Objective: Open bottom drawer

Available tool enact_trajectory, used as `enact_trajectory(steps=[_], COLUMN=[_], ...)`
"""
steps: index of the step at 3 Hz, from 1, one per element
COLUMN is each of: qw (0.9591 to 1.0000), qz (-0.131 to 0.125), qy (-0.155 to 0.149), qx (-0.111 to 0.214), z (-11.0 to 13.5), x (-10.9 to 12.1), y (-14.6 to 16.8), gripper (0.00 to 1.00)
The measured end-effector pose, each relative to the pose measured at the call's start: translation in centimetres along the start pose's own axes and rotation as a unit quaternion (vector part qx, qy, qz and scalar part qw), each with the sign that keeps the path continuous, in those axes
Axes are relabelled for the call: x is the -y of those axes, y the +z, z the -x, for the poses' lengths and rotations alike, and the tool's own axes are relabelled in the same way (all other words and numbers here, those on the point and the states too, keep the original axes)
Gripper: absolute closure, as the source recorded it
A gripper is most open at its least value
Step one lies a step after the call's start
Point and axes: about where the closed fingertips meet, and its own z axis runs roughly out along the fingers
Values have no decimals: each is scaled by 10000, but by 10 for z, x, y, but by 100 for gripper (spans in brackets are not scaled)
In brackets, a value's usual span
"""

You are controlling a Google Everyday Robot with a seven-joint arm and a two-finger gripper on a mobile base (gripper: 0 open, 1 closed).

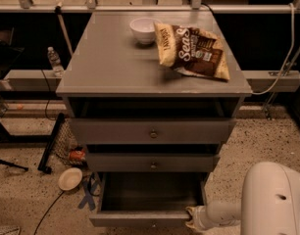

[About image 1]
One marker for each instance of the grey top drawer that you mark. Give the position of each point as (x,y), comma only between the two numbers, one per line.
(151,131)

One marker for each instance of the white bowl on cabinet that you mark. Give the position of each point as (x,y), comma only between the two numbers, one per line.
(143,30)

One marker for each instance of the black mesh basket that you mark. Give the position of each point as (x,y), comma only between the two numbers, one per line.
(61,141)

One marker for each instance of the grey drawer cabinet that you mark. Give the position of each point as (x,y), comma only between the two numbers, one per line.
(111,76)

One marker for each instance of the grey metal rail frame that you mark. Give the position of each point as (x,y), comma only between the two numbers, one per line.
(258,36)

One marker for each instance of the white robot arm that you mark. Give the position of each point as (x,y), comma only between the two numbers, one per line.
(270,204)

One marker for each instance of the orange can in basket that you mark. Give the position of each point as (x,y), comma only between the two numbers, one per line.
(77,156)

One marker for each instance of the clear plastic water bottle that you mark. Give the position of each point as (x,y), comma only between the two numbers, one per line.
(55,62)

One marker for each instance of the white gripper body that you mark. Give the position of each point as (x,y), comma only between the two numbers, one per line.
(201,216)

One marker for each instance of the grey drawer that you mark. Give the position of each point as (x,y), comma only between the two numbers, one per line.
(152,162)
(148,199)
(151,131)

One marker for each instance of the grey bottom drawer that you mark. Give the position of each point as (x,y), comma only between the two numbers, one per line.
(148,199)

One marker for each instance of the grey middle drawer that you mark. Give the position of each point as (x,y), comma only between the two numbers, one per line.
(152,162)

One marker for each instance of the brown chip bag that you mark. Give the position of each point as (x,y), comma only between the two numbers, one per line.
(191,51)

